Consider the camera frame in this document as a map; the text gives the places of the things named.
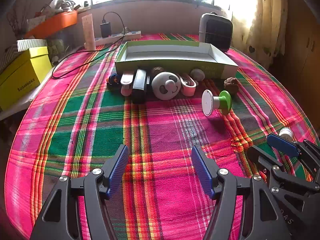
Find grey black fan heater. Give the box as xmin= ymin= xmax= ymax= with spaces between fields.
xmin=199 ymin=12 xmax=233 ymax=53

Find yellow box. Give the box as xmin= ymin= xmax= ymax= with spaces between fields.
xmin=0 ymin=46 xmax=52 ymax=112

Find white round cap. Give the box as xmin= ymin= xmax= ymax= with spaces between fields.
xmin=279 ymin=127 xmax=293 ymax=140

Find orange tray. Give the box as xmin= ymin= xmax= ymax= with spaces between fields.
xmin=24 ymin=11 xmax=78 ymax=38

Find glass tank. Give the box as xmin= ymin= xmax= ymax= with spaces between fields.
xmin=46 ymin=29 xmax=85 ymax=63

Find white mushroom shaped knob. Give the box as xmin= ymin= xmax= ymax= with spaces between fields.
xmin=190 ymin=69 xmax=205 ymax=82

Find black charger with cable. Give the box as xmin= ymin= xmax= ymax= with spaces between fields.
xmin=52 ymin=12 xmax=129 ymax=79

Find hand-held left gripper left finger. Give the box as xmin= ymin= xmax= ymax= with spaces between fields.
xmin=29 ymin=144 xmax=130 ymax=240

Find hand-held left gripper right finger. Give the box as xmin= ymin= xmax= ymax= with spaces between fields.
xmin=191 ymin=144 xmax=292 ymax=240

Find white power strip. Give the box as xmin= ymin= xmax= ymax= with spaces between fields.
xmin=94 ymin=31 xmax=142 ymax=44

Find cream heart print curtain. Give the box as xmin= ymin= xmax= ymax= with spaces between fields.
xmin=231 ymin=0 xmax=288 ymax=68

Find green white spool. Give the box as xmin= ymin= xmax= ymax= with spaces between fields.
xmin=201 ymin=89 xmax=232 ymax=117

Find pink white oblong case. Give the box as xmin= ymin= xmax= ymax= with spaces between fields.
xmin=120 ymin=71 xmax=137 ymax=96

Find pink white clip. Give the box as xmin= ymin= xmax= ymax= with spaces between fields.
xmin=180 ymin=74 xmax=198 ymax=97

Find green white striped box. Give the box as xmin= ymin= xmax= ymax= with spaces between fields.
xmin=0 ymin=39 xmax=48 ymax=67

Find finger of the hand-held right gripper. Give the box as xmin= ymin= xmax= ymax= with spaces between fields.
xmin=267 ymin=133 xmax=320 ymax=180
xmin=246 ymin=145 xmax=320 ymax=213

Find green white cardboard box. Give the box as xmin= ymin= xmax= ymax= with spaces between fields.
xmin=115 ymin=40 xmax=239 ymax=80

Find cream lotion tube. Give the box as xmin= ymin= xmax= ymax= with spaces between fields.
xmin=82 ymin=14 xmax=97 ymax=51

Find brown wooden wardrobe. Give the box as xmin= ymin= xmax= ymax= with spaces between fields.
xmin=270 ymin=0 xmax=320 ymax=100

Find black handheld device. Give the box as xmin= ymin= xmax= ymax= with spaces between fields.
xmin=132 ymin=67 xmax=150 ymax=104

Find blue orange knitted toy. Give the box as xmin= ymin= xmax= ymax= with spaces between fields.
xmin=107 ymin=74 xmax=123 ymax=87

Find white panda face gadget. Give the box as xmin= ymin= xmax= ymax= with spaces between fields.
xmin=152 ymin=72 xmax=182 ymax=101

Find dried red branches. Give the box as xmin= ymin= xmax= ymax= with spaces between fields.
xmin=7 ymin=10 xmax=25 ymax=38

